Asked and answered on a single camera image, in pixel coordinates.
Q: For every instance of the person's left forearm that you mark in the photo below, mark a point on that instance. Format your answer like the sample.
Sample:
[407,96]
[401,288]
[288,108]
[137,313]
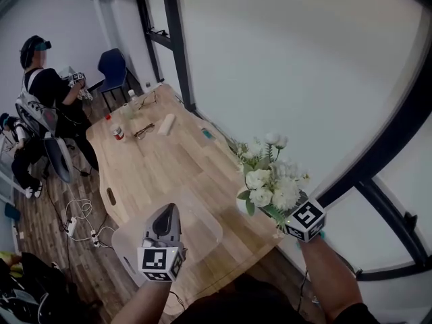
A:
[145,302]

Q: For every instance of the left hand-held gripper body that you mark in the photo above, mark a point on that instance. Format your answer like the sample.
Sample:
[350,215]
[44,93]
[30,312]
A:
[155,260]

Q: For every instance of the blue chair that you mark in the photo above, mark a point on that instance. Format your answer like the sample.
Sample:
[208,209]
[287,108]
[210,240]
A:
[113,66]

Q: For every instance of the small white power strip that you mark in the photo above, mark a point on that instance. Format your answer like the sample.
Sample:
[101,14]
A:
[96,238]

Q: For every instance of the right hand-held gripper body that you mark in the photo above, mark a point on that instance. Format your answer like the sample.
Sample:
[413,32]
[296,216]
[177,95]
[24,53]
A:
[307,218]

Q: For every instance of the dark frame eyeglasses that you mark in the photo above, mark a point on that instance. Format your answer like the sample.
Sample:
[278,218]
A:
[139,134]

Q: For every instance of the red cap clear bottle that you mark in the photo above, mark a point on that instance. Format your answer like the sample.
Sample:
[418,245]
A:
[118,133]

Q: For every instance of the large white power strip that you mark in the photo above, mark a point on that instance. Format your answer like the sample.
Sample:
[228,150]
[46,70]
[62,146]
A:
[72,226]

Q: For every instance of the person's right forearm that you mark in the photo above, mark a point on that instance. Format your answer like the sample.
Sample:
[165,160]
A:
[324,275]

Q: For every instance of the thin frame eyeglasses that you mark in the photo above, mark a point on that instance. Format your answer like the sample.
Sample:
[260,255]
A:
[153,98]

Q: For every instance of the person's black shirt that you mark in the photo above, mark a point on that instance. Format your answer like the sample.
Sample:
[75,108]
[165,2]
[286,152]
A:
[243,305]

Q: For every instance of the clear plastic tray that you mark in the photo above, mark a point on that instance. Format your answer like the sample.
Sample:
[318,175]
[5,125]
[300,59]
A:
[199,224]

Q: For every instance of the teal waste bin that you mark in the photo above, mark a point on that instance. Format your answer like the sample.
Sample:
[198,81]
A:
[11,212]

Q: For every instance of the beige rectangular case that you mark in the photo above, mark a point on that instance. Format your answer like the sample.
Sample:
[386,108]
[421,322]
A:
[167,124]

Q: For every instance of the grey white-rimmed chair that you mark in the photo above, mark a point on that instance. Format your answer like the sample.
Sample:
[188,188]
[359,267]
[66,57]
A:
[60,160]

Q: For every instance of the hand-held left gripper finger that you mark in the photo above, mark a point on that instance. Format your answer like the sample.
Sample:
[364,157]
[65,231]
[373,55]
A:
[179,224]
[150,229]

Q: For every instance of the white flowers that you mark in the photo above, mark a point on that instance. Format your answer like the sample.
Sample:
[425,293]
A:
[260,181]

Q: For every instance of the dark window frame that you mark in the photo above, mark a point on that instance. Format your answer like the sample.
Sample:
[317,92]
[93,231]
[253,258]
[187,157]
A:
[177,29]

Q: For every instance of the small clear bottle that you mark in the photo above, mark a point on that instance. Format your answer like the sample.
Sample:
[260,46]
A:
[132,96]

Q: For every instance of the teal fluffy duster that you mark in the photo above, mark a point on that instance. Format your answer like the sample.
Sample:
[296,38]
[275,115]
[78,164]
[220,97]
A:
[323,235]

